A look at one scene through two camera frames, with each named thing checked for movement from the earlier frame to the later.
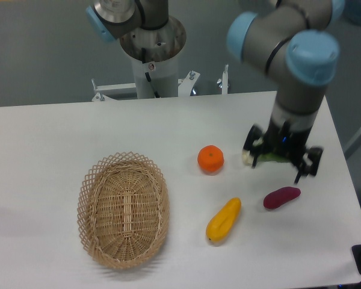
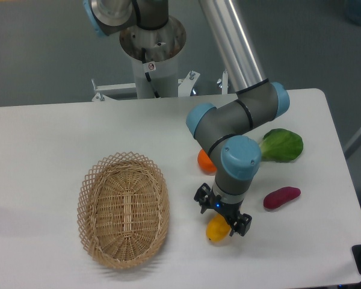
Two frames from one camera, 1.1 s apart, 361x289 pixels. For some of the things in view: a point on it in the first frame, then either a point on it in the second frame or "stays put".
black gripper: x=281 y=138 → x=230 y=211
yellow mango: x=224 y=220 stays put
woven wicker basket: x=123 y=210 stays put
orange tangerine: x=210 y=159 stays put
